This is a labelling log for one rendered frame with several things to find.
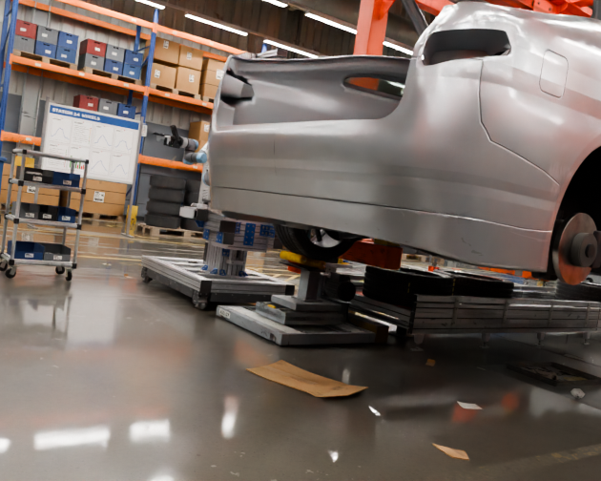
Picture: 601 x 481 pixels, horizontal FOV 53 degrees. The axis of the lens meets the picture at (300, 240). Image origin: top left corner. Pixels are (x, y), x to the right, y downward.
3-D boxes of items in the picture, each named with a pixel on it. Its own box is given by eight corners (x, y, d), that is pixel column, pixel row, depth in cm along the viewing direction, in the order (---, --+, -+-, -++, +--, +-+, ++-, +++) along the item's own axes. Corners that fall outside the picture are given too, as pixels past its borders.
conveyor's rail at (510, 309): (413, 327, 408) (419, 295, 407) (407, 324, 413) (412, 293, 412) (597, 326, 556) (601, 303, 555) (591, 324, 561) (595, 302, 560)
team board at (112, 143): (33, 229, 883) (50, 94, 872) (27, 225, 924) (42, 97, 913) (134, 238, 968) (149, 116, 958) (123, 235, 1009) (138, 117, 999)
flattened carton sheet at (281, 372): (337, 404, 274) (338, 397, 274) (245, 371, 306) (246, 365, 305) (369, 393, 298) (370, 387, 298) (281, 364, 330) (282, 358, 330)
